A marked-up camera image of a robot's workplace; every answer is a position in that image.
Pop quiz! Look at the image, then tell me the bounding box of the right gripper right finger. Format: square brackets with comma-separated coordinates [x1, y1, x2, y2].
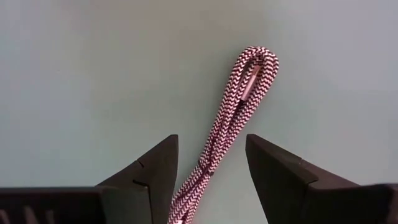
[245, 133, 361, 224]

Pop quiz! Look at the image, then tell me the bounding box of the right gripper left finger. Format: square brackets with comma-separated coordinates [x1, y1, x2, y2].
[96, 134, 180, 224]

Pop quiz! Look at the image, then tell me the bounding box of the red-white braided USB-C cable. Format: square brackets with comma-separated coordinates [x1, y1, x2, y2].
[167, 45, 280, 224]

